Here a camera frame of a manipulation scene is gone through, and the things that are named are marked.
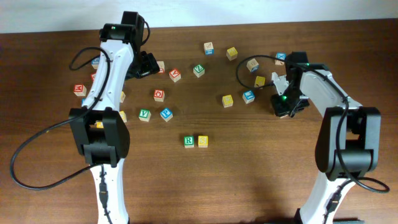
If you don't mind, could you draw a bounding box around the green R block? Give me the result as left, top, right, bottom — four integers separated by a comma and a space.
183, 136, 195, 148

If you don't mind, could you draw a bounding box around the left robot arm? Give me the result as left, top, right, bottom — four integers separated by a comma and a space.
69, 11, 160, 223

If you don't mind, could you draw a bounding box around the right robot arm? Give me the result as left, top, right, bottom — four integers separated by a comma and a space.
271, 52, 381, 223

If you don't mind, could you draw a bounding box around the wooden block red edge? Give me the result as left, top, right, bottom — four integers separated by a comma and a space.
157, 61, 165, 73

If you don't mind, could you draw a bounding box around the tilted red A block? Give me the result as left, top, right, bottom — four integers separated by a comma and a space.
169, 68, 182, 82

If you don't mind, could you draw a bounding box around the red O block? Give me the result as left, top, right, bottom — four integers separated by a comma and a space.
154, 90, 165, 102

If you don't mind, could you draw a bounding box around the yellow block right middle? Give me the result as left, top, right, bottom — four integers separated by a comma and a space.
254, 76, 266, 89

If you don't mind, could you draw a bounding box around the yellow G block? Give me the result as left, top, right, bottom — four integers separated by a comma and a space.
120, 91, 126, 103

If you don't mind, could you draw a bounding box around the blue E block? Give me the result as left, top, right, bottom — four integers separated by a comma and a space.
243, 90, 255, 104

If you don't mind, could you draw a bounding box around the blue X block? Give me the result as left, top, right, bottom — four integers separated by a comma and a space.
274, 52, 286, 65

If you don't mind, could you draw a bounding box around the blue G block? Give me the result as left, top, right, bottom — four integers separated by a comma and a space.
91, 57, 100, 69

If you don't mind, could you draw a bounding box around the green V block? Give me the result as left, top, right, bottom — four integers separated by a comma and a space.
138, 109, 151, 122

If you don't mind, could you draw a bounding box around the wooden block blue side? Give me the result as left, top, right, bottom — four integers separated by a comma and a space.
246, 58, 259, 73

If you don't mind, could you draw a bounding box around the red 9 block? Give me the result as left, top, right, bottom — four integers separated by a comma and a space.
90, 73, 96, 82

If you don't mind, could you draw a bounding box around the yellow C block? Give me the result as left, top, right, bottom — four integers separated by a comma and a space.
119, 111, 127, 123

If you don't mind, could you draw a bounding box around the blue P block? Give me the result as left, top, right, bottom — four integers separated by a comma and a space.
160, 108, 173, 122

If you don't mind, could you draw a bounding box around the green Z block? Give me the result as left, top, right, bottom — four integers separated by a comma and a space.
193, 64, 205, 78

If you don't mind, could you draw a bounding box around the yellow E block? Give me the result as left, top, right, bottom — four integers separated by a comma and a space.
222, 95, 234, 108

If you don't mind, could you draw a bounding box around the wooden block blue edge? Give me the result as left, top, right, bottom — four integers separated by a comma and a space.
203, 42, 214, 55

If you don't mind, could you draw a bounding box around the red M block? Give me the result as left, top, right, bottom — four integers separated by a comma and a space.
73, 84, 86, 96

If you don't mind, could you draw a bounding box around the top yellow block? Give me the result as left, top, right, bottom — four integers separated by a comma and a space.
226, 47, 238, 61

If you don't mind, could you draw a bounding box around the yellow Q block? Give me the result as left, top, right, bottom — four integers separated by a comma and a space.
96, 121, 103, 128

